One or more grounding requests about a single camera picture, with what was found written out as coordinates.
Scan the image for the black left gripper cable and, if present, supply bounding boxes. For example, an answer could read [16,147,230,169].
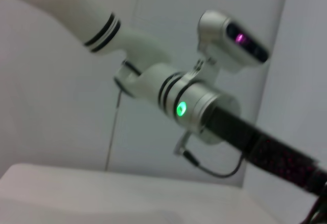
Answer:
[182,149,246,178]

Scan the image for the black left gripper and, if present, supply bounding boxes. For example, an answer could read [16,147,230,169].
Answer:
[207,105,327,197]

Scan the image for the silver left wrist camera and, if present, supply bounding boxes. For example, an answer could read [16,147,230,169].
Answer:
[196,9,271,74]

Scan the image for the silver left cable connector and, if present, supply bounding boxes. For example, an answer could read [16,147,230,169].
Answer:
[173,130,191,155]

